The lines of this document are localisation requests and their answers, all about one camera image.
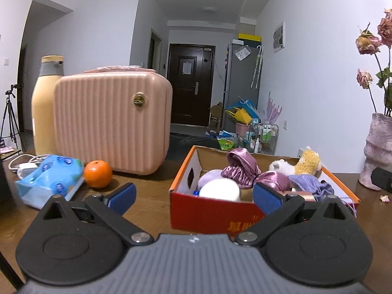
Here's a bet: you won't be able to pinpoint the purple satin bonnet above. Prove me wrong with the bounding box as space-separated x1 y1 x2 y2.
220 148 291 193

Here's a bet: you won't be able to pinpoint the white yellow plush toy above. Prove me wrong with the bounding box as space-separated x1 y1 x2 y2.
269 146 322 176

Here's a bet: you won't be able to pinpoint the lilac fluffy plush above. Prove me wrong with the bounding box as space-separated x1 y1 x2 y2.
197 169 222 190

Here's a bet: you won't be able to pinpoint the white round soft ball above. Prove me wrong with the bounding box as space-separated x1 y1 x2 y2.
199 178 241 202

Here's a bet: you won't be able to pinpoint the fallen rose petal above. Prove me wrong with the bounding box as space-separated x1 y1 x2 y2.
380 195 391 203

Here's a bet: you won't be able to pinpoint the pink textured vase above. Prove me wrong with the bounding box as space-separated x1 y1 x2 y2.
359 113 392 191

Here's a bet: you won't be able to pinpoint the orange tangerine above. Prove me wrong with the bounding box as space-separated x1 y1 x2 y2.
83 160 112 189

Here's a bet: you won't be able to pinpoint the light blue tissue pack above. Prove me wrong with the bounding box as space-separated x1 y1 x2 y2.
15 155 84 210

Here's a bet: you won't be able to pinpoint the red cardboard box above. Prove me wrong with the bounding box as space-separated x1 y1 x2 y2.
170 146 360 236

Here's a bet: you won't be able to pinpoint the pink ribbed hard case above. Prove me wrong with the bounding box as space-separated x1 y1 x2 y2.
54 66 173 175

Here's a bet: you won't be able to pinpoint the purple feather decoration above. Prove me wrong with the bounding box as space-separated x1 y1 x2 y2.
265 94 282 124

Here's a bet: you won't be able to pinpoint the blue yellow bags pile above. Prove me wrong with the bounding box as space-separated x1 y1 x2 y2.
225 98 261 125

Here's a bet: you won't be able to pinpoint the dried pink roses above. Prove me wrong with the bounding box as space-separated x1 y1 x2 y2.
355 8 391 118

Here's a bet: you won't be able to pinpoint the grey refrigerator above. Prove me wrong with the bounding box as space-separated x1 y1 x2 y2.
222 39 261 132

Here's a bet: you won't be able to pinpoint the cream thermos jug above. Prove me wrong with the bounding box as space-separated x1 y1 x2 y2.
31 55 64 155

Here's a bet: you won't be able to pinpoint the dark entrance door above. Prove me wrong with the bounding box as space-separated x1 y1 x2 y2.
167 44 215 126

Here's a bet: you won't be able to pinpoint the yellow box on refrigerator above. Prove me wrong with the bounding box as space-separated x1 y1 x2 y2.
238 33 262 42

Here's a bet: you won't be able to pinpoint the wire rack with bottles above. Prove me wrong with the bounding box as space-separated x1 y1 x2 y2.
244 123 279 155

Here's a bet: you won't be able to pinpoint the white charger with cable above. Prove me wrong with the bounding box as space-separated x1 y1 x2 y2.
8 154 49 179

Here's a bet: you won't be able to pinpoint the black camera tripod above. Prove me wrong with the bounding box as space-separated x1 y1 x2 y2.
1 84 23 149

